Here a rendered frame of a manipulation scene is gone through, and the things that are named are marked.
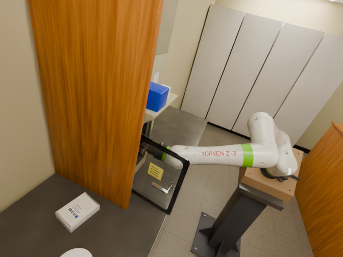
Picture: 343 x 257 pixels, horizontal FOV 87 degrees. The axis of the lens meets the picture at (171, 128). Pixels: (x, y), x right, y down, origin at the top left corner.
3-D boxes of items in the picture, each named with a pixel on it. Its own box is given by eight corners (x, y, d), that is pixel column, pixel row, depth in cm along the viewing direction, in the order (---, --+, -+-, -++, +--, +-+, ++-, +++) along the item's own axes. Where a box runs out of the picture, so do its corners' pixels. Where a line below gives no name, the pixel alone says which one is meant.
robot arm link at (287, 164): (280, 155, 131) (296, 149, 113) (285, 177, 126) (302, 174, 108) (262, 155, 132) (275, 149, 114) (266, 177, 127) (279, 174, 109)
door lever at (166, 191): (155, 179, 89) (156, 176, 87) (172, 189, 86) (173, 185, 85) (150, 186, 84) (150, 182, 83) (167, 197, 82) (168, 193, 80)
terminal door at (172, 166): (124, 186, 105) (132, 130, 84) (169, 215, 96) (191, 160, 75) (124, 187, 104) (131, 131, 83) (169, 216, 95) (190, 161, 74)
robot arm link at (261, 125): (289, 131, 125) (268, 104, 87) (294, 155, 120) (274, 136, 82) (269, 135, 133) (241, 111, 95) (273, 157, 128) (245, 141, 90)
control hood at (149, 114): (128, 126, 82) (130, 107, 77) (157, 104, 109) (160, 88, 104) (150, 136, 80) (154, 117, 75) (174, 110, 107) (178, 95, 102)
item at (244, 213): (240, 232, 206) (284, 179, 159) (238, 279, 166) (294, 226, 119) (201, 212, 216) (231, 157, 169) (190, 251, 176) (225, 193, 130)
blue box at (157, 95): (137, 104, 80) (139, 85, 75) (147, 98, 88) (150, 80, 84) (157, 112, 78) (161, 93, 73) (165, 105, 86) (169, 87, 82)
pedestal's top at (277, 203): (275, 181, 154) (278, 178, 152) (280, 211, 128) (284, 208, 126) (239, 165, 161) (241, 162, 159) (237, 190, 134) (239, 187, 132)
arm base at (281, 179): (298, 172, 132) (303, 171, 126) (292, 190, 128) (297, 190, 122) (264, 155, 138) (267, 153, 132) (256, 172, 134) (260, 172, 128)
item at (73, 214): (55, 216, 87) (54, 212, 85) (85, 196, 99) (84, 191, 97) (70, 233, 83) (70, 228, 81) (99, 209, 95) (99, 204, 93)
